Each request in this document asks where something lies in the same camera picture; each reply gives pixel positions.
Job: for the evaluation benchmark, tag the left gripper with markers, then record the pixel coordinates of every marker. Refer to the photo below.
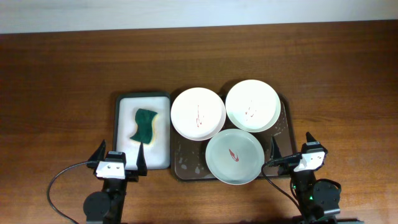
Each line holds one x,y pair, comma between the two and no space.
132,175

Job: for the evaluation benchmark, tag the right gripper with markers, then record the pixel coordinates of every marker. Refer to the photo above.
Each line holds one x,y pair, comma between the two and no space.
275,154

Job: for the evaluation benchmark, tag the green and yellow sponge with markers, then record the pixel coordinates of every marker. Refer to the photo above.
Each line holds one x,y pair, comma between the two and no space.
144,120

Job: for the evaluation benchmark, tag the white plate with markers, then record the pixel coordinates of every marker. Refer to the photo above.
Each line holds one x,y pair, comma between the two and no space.
198,114
253,106

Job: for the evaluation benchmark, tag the pale grey plate front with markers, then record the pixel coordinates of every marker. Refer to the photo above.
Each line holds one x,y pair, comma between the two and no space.
234,156

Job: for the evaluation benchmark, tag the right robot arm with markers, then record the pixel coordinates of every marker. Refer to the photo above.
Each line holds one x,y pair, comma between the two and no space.
316,199

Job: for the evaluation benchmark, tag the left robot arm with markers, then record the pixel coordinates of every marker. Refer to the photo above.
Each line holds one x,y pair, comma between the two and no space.
106,205

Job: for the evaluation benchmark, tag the black tray with soapy foam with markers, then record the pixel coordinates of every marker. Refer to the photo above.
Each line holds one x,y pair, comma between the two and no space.
157,153

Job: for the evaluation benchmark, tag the dark brown serving tray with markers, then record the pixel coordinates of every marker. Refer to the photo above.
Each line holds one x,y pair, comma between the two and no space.
188,157

